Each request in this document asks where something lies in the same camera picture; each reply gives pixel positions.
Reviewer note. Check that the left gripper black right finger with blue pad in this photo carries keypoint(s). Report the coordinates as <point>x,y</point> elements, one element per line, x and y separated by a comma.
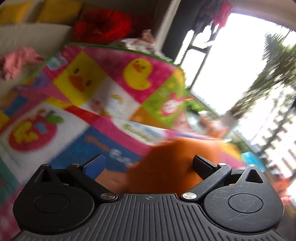
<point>212,177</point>

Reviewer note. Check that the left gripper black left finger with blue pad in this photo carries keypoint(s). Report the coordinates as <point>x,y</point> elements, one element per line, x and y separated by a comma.
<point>86,175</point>

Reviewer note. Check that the orange pumpkin costume green collar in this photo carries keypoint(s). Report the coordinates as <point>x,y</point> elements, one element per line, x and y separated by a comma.
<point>166,167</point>

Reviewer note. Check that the blue plastic container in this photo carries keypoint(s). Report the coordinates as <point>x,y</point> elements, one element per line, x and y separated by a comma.
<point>250,158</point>

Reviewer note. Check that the colourful cartoon patchwork blanket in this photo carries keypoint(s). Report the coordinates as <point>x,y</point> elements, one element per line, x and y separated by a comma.
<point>89,100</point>

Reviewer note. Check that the potted palm white pot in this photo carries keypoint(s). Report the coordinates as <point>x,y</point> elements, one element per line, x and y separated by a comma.
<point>279,71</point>

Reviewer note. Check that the pink fluffy cloth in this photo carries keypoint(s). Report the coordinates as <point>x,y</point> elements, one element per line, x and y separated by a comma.
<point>13,62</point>

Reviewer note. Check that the red plush cushion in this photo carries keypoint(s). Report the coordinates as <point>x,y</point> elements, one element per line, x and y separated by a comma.
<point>102,26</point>

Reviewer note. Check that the yellow pillow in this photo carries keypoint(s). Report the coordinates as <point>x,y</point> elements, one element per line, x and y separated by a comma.
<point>14,13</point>
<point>59,12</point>

